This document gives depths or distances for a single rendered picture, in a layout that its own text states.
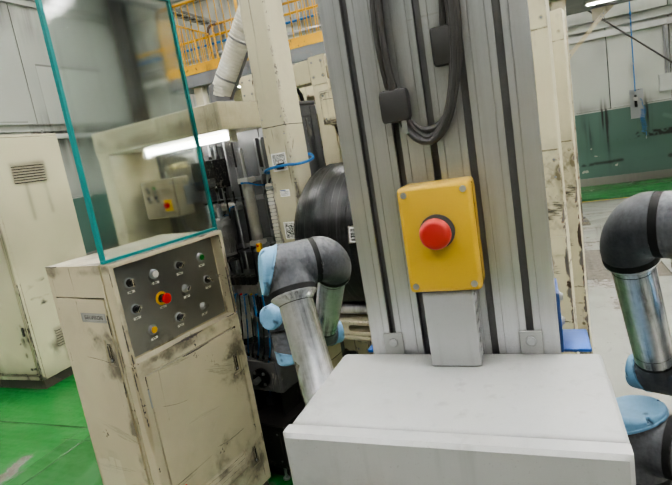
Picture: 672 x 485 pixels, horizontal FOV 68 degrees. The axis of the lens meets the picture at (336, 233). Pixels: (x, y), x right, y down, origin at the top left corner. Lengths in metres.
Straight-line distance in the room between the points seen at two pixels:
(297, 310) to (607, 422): 0.78
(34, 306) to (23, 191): 0.93
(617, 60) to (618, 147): 1.61
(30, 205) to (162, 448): 3.09
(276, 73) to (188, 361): 1.19
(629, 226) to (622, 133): 10.15
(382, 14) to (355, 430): 0.47
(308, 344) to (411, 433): 0.66
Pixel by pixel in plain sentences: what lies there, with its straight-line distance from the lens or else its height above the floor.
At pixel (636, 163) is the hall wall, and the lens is 11.20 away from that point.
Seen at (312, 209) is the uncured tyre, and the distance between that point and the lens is 1.84.
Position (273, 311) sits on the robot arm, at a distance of 1.51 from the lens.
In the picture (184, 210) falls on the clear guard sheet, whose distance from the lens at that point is 2.11.
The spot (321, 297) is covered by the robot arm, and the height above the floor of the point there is 1.13.
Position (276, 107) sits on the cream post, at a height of 1.73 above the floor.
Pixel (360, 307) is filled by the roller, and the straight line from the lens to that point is 1.96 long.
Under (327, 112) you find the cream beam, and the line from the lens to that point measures 2.26.
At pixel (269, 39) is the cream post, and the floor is 1.98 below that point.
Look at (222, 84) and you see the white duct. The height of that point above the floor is 1.93.
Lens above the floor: 1.52
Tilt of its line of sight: 9 degrees down
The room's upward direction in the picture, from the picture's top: 9 degrees counter-clockwise
